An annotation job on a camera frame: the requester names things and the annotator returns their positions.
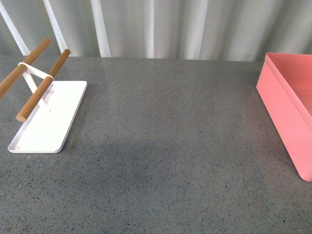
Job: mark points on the white wooden towel rack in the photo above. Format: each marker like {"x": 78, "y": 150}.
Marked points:
{"x": 49, "y": 113}

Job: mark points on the white pleated curtain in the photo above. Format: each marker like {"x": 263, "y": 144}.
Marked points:
{"x": 233, "y": 30}

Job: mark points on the pink plastic bin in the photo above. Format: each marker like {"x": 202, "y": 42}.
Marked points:
{"x": 285, "y": 87}

